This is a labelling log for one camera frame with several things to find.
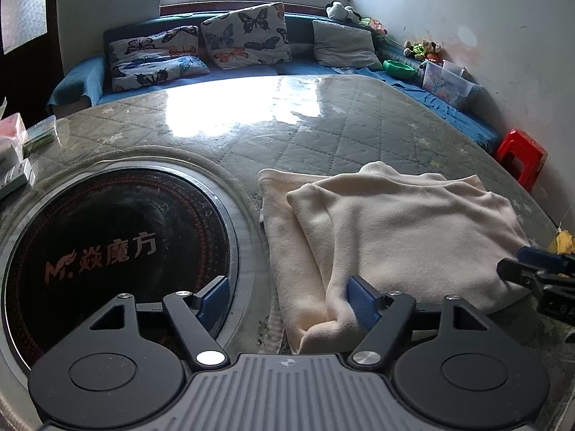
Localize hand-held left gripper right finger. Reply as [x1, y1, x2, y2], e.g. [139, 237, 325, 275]
[346, 275, 488, 371]

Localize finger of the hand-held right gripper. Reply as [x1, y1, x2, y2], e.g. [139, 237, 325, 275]
[496, 257, 554, 289]
[516, 245, 575, 275]

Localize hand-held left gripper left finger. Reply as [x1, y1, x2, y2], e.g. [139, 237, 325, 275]
[87, 275, 231, 371]

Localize cream cloth towel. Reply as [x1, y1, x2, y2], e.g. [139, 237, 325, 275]
[258, 160, 534, 356]

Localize yellow object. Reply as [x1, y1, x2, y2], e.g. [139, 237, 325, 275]
[555, 229, 575, 254]

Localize red plastic stool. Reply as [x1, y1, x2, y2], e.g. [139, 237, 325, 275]
[495, 129, 549, 192]

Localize round black induction hob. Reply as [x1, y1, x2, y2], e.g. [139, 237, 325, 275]
[0, 161, 240, 380]

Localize clear plastic storage box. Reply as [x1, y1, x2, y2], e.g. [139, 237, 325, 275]
[421, 59, 478, 111]

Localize butterfly print cushion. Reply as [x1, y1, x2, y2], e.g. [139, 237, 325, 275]
[110, 55, 211, 93]
[107, 25, 201, 69]
[200, 2, 293, 71]

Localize grey small box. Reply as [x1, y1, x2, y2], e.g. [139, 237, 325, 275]
[0, 158, 37, 202]

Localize green bowl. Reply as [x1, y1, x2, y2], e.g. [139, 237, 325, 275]
[383, 59, 417, 79]

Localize small plush toys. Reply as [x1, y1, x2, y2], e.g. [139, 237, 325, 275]
[403, 40, 445, 62]

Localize green small box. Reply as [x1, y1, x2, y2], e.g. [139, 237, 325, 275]
[23, 116, 60, 154]

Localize blue sofa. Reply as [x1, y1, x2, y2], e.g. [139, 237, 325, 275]
[46, 2, 502, 154]

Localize grey cushion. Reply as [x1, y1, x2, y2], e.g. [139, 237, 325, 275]
[312, 20, 383, 71]

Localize opened tissue pack in bag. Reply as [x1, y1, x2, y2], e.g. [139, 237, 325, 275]
[0, 112, 27, 168]

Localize panda plush toy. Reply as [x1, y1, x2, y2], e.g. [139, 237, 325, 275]
[325, 0, 361, 24]

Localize dark wooden door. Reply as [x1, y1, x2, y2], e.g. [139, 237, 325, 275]
[0, 0, 62, 123]

